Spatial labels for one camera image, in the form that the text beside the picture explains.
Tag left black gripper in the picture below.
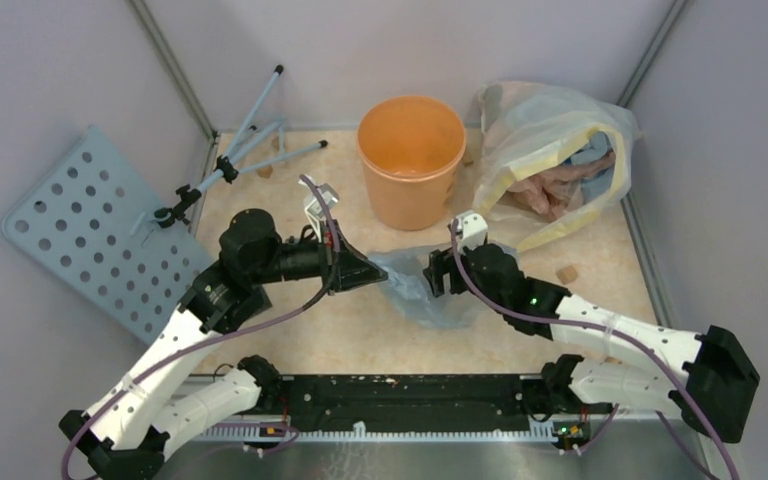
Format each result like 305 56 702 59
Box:
251 219 389 295

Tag light blue plastic trash bag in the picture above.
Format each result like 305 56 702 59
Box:
367 244 486 329

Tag large translucent white trash bag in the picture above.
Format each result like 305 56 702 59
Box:
472 81 639 252

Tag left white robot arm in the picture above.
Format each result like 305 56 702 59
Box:
59 209 388 479

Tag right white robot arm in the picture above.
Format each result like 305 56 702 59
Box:
423 244 760 444

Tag orange plastic trash bin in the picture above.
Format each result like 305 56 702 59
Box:
356 95 467 231

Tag pink plastic bags inside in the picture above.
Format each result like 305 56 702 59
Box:
507 151 616 221

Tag wooden block by tripod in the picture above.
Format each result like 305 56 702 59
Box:
256 165 274 179

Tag wooden cube on table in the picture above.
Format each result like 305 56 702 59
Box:
555 265 579 285

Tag light blue tripod stand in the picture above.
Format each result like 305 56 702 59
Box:
149 64 329 229

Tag light blue perforated board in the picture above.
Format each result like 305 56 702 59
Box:
2 126 213 344

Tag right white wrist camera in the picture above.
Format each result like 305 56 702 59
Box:
454 210 488 253

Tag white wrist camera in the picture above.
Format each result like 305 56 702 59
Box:
303 183 340 238
454 210 488 253

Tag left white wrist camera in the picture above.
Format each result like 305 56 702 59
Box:
303 183 340 238

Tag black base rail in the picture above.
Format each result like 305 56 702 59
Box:
251 374 582 433

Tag white toothed cable strip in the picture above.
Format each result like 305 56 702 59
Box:
195 422 558 444

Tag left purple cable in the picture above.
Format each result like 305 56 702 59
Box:
60 174 342 480

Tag purple cable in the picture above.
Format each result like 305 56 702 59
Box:
448 218 743 480
60 174 342 480

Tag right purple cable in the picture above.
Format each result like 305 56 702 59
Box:
448 218 743 480

